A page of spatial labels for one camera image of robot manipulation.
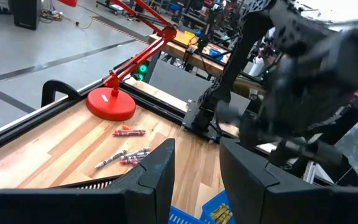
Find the red desk lamp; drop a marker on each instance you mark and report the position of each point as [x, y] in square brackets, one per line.
[110, 104]

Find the silver metal bracket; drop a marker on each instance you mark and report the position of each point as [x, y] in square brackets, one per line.
[311, 171]

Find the black floor speaker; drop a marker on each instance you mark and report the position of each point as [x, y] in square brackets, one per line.
[26, 14]

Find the red crayon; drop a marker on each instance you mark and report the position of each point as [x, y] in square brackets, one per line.
[129, 131]
[129, 161]
[128, 134]

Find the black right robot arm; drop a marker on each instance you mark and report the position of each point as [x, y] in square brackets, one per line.
[247, 37]

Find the black frame clamp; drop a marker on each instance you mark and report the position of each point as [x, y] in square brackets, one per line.
[57, 88]

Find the orange crayon stub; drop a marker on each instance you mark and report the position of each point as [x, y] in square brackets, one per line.
[126, 127]

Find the wooden workbench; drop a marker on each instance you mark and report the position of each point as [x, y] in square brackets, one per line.
[191, 53]

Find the black plastic basket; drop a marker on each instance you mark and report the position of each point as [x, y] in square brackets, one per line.
[89, 185]

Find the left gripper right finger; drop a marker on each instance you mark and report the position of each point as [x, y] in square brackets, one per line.
[247, 183]

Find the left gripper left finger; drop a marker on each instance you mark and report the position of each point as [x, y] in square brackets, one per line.
[151, 186]

